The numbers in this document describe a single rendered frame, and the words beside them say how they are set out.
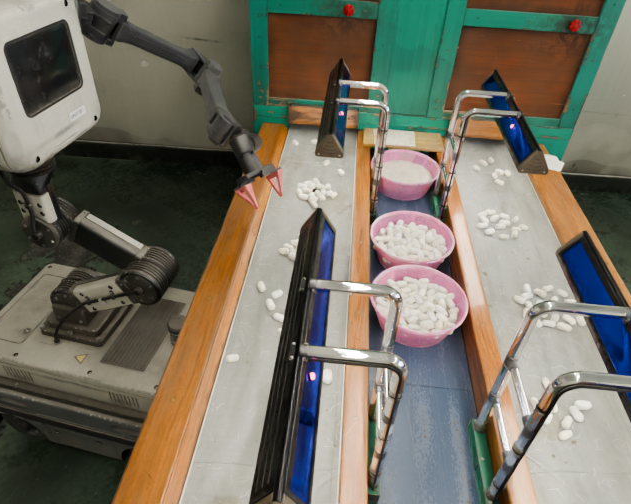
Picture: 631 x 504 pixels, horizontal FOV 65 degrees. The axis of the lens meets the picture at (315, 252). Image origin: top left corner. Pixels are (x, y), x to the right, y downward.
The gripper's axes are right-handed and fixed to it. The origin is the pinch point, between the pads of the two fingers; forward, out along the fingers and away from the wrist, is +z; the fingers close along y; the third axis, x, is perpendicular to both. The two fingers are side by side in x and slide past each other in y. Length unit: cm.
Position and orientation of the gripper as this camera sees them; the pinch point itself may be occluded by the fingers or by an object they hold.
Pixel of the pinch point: (268, 200)
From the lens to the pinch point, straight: 144.3
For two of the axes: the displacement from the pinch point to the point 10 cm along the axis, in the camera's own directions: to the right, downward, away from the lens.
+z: 4.3, 8.9, 1.7
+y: -6.9, 4.4, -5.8
